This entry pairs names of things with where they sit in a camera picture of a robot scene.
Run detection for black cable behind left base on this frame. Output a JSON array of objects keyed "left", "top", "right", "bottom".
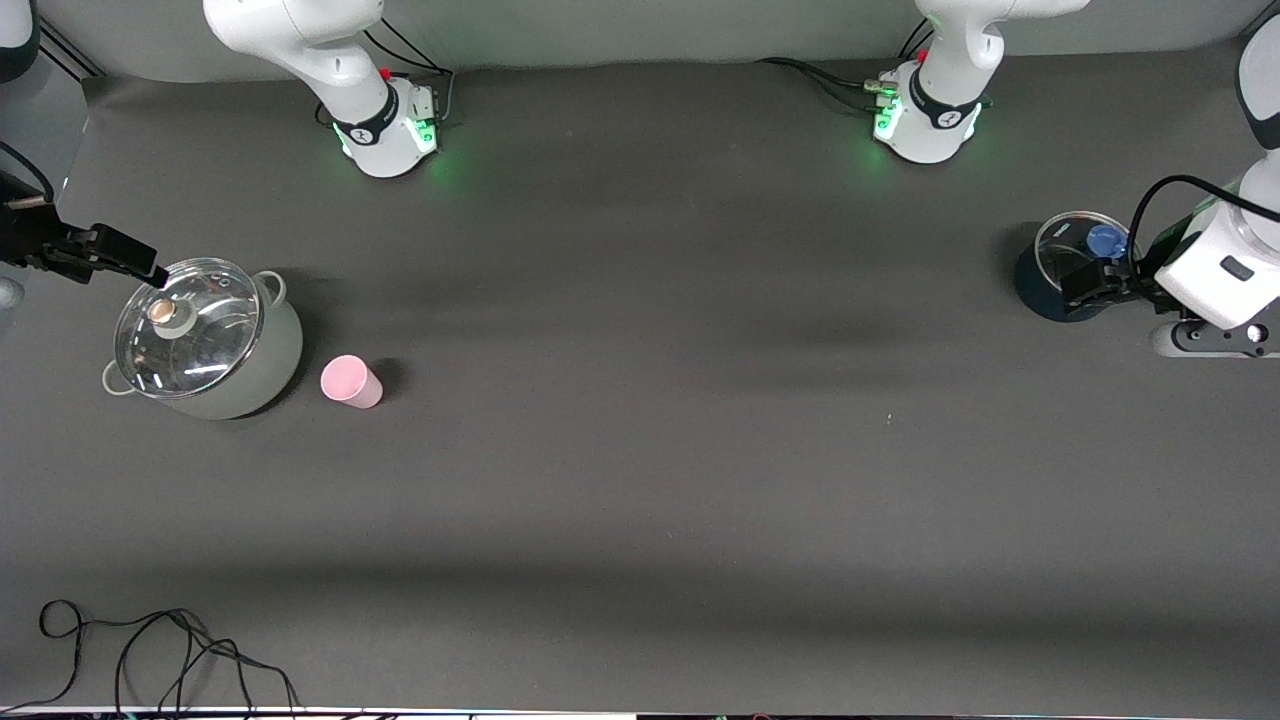
[{"left": 893, "top": 12, "right": 933, "bottom": 63}]

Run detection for black left base cables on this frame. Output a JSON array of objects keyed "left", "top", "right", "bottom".
[{"left": 755, "top": 57, "right": 901, "bottom": 111}]

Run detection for glass lid with metal knob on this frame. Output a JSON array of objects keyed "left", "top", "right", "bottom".
[{"left": 113, "top": 257, "right": 263, "bottom": 399}]

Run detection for thin black loose cable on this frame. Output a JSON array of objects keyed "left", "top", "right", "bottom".
[{"left": 0, "top": 600, "right": 301, "bottom": 713}]

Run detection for dark blue saucepan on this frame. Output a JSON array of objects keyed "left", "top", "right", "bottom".
[{"left": 1013, "top": 212, "right": 1151, "bottom": 324}]

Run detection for dark grey table mat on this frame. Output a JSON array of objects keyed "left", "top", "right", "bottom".
[{"left": 0, "top": 40, "right": 1280, "bottom": 713}]

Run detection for glass lid with blue knob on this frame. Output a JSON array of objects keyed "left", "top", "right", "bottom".
[{"left": 1035, "top": 211, "right": 1143, "bottom": 301}]

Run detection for black base cables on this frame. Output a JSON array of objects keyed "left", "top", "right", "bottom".
[
  {"left": 318, "top": 15, "right": 456, "bottom": 129},
  {"left": 755, "top": 57, "right": 901, "bottom": 111}
]

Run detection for pink plastic cup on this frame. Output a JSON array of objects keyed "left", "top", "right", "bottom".
[{"left": 320, "top": 354, "right": 384, "bottom": 410}]

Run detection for grey-green cooking pot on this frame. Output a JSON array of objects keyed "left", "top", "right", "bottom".
[{"left": 100, "top": 258, "right": 304, "bottom": 421}]

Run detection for black camera mounting bracket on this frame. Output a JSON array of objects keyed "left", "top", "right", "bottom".
[{"left": 1178, "top": 298, "right": 1279, "bottom": 349}]

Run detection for black right base cables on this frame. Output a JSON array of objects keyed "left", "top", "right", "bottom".
[{"left": 318, "top": 15, "right": 456, "bottom": 129}]

